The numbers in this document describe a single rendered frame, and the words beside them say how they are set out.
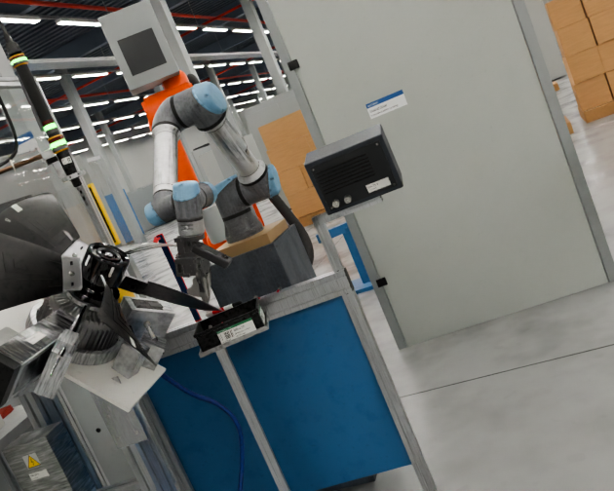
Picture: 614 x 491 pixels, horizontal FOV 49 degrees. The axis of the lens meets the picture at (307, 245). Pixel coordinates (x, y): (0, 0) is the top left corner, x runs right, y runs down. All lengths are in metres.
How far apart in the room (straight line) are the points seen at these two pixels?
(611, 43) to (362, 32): 6.31
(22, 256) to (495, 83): 2.49
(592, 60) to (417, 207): 6.19
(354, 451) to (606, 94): 7.68
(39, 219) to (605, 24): 8.27
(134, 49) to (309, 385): 4.02
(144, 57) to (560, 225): 3.62
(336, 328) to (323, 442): 0.44
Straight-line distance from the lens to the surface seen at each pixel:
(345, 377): 2.38
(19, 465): 2.13
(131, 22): 5.94
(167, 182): 2.14
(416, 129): 3.58
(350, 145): 2.10
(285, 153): 9.97
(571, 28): 9.53
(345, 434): 2.48
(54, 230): 2.07
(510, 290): 3.77
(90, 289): 1.95
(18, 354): 1.74
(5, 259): 1.82
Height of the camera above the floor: 1.33
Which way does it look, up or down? 9 degrees down
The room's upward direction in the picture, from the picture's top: 23 degrees counter-clockwise
